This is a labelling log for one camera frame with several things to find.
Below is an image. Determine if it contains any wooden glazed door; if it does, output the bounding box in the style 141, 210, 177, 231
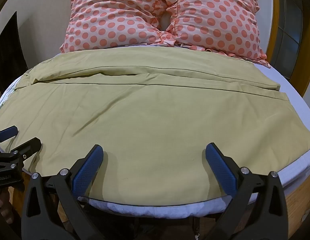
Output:
266, 0, 310, 98

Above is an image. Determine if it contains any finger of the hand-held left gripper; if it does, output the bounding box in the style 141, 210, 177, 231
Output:
0, 126, 19, 143
0, 137, 42, 172

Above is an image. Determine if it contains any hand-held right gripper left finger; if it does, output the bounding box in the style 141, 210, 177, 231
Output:
21, 144, 104, 240

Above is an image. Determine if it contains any person's left hand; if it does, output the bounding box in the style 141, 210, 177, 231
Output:
0, 187, 15, 221

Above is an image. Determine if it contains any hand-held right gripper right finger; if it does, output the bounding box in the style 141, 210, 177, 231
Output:
205, 142, 288, 240

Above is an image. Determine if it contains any pink polka dot pillow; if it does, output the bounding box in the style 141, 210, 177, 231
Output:
163, 0, 271, 68
60, 0, 168, 53

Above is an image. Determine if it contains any yellow-green bed sheet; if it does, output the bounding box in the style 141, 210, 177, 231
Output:
0, 47, 310, 207

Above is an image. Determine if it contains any dark panel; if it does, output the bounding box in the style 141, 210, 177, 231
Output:
0, 11, 29, 93

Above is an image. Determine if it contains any white mattress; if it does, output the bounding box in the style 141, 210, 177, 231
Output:
0, 44, 310, 219

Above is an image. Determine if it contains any wooden bed frame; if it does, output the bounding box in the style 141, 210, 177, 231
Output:
9, 169, 310, 230

